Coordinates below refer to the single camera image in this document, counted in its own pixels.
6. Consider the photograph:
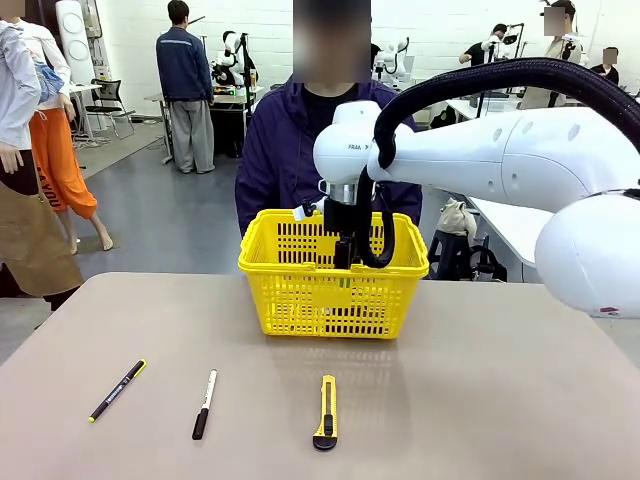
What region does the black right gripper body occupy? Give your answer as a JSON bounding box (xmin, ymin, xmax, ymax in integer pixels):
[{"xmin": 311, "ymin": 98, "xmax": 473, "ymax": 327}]
[{"xmin": 323, "ymin": 197, "xmax": 360, "ymax": 241}]

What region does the yellow plastic shopping basket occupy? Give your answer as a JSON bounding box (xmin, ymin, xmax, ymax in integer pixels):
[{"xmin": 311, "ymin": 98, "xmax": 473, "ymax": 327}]
[{"xmin": 237, "ymin": 208, "xmax": 431, "ymax": 341}]

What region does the person torso navy jacket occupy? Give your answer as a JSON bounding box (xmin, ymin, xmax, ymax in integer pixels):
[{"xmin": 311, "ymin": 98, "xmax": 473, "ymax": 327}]
[{"xmin": 234, "ymin": 77, "xmax": 424, "ymax": 239}]

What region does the person in black shirt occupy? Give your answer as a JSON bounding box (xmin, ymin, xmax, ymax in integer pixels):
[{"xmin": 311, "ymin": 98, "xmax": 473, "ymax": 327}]
[{"xmin": 459, "ymin": 23, "xmax": 509, "ymax": 66}]

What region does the person in beige top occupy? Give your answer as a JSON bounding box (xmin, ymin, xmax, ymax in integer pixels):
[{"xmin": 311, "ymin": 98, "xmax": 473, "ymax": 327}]
[{"xmin": 519, "ymin": 0, "xmax": 585, "ymax": 109}]

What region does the person in dark top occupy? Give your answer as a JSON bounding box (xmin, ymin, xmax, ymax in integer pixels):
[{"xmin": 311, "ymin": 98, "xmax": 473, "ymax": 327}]
[{"xmin": 589, "ymin": 47, "xmax": 621, "ymax": 86}]

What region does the black stool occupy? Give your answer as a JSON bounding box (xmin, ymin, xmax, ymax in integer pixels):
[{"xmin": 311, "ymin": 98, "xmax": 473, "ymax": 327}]
[{"xmin": 427, "ymin": 232, "xmax": 474, "ymax": 281}]

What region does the beige cloth bag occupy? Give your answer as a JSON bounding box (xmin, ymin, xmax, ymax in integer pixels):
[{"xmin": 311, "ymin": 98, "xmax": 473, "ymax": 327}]
[{"xmin": 437, "ymin": 197, "xmax": 481, "ymax": 239}]

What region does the black chair with wheels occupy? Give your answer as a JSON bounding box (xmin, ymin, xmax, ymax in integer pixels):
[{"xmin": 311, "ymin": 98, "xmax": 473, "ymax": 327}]
[{"xmin": 469, "ymin": 244, "xmax": 509, "ymax": 283}]

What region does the background robot work table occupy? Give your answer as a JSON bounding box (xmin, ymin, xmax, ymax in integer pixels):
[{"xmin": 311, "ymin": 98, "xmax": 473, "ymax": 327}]
[{"xmin": 207, "ymin": 84, "xmax": 265, "ymax": 157}]

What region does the yellow black utility knife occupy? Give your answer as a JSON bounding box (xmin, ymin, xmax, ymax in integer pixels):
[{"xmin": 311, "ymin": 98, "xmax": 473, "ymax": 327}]
[{"xmin": 312, "ymin": 374, "xmax": 339, "ymax": 451}]

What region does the white side table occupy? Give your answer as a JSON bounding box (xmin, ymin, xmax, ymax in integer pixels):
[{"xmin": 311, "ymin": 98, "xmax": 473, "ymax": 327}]
[{"xmin": 464, "ymin": 194, "xmax": 556, "ymax": 271}]

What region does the white marker black cap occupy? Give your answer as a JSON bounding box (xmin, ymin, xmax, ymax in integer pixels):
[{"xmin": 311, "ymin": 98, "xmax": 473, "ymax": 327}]
[{"xmin": 191, "ymin": 368, "xmax": 219, "ymax": 441}]

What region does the man in blue jacket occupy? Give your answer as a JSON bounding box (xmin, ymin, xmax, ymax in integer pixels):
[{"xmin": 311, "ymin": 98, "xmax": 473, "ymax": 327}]
[{"xmin": 155, "ymin": 0, "xmax": 216, "ymax": 175}]

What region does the black office chair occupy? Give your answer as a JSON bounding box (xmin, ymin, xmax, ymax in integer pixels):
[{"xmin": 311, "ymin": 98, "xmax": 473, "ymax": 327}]
[{"xmin": 84, "ymin": 78, "xmax": 136, "ymax": 140}]

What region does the black pen yellow cap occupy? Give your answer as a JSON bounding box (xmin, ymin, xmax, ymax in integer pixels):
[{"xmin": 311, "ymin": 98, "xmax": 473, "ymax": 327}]
[{"xmin": 88, "ymin": 358, "xmax": 148, "ymax": 424}]

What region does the mannequin with orange pants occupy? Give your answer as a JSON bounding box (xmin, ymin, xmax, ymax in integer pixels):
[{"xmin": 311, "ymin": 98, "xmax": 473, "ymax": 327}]
[{"xmin": 22, "ymin": 19, "xmax": 115, "ymax": 255}]

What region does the mannequin with brown apron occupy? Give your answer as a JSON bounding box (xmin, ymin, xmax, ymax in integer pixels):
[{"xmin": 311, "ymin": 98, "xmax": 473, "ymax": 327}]
[{"xmin": 0, "ymin": 0, "xmax": 85, "ymax": 311}]

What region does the white tall panel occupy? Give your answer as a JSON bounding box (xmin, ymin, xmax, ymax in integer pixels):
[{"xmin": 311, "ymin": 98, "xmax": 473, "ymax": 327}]
[{"xmin": 54, "ymin": 0, "xmax": 94, "ymax": 86}]

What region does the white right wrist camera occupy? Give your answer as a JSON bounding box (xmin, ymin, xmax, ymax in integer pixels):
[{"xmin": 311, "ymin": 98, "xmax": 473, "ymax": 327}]
[{"xmin": 292, "ymin": 199, "xmax": 324, "ymax": 222}]

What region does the black braided cable sleeve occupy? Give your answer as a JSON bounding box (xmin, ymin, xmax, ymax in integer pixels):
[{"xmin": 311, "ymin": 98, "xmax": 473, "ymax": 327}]
[{"xmin": 357, "ymin": 56, "xmax": 640, "ymax": 269}]

